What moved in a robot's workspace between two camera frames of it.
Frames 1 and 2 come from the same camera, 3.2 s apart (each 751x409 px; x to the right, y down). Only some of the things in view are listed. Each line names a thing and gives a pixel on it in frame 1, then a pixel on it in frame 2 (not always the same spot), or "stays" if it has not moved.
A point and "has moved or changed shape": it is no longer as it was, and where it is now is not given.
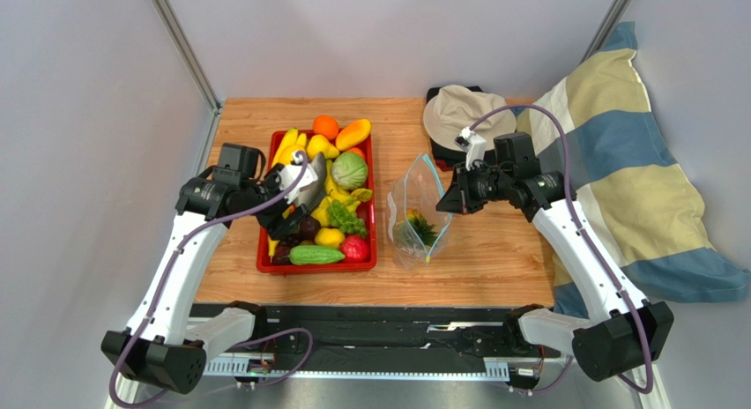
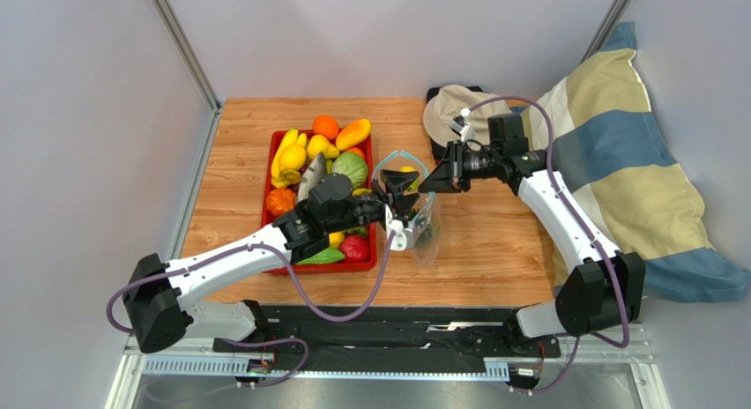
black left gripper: (276, 226) -> (394, 183)
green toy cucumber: (309, 255) stays
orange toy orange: (325, 125) stays
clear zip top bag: (416, 225) has moved or changed shape
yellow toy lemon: (330, 237) stays
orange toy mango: (353, 134) stays
